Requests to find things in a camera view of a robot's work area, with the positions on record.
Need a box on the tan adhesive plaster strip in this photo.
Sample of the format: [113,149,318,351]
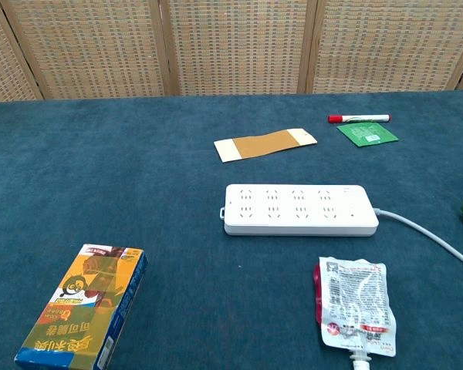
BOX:
[213,128,318,163]

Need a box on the white power strip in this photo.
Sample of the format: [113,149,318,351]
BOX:
[218,183,380,237]

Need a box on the dark teal table cloth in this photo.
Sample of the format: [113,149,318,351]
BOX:
[0,89,463,370]

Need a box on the woven rattan folding screen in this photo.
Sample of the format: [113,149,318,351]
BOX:
[0,0,463,104]

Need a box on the green foil sachet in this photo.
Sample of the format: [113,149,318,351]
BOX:
[336,122,400,148]

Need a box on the red capped marker pen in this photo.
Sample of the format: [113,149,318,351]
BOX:
[328,113,393,124]

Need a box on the white spouted drink pouch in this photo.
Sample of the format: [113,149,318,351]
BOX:
[313,256,397,370]

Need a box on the yellow blue snack box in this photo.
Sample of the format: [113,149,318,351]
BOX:
[14,243,149,370]

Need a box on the white power cable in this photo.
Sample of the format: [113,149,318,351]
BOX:
[373,207,463,274]

